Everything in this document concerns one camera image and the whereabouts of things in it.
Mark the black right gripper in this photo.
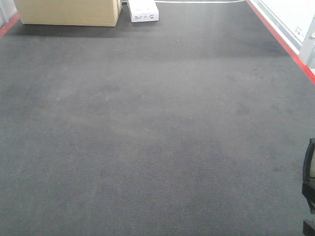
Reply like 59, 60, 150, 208
302, 138, 315, 236

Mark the dark grey conveyor belt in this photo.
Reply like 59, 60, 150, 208
0, 1, 315, 236

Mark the white long carton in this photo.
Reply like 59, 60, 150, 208
127, 0, 159, 23

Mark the large cardboard box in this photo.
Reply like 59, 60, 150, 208
14, 0, 122, 27

